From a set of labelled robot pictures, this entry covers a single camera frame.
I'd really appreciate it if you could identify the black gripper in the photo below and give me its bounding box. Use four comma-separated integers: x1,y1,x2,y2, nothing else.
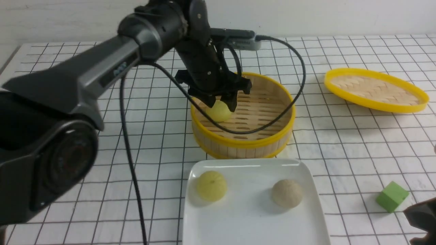
175,41,252,113

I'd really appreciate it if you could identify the yellow steamed bun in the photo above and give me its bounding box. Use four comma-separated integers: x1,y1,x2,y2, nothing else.
205,100,232,122

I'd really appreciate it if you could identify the beige steamed bun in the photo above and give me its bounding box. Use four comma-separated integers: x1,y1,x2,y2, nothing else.
271,179,303,209

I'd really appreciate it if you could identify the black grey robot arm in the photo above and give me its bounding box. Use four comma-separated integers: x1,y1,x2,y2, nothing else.
0,0,252,226

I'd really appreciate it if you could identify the yellow bun on plate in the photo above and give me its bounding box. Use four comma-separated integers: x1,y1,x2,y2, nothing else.
196,171,227,202

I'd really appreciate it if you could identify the white square plate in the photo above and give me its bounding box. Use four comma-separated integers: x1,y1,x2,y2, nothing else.
182,158,331,245

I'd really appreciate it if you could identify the yellow bamboo steamer basket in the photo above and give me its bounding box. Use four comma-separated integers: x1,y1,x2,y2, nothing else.
190,72,296,159

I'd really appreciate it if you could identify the yellow bamboo steamer lid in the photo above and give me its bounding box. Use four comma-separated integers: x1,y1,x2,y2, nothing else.
324,68,430,114

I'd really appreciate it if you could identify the white grid tablecloth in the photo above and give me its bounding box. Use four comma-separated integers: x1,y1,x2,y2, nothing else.
2,34,436,245

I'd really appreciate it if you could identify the green foam cube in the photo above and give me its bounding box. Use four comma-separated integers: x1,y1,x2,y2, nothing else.
376,181,409,213

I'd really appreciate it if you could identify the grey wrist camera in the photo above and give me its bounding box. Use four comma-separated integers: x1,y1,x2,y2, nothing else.
210,28,261,51

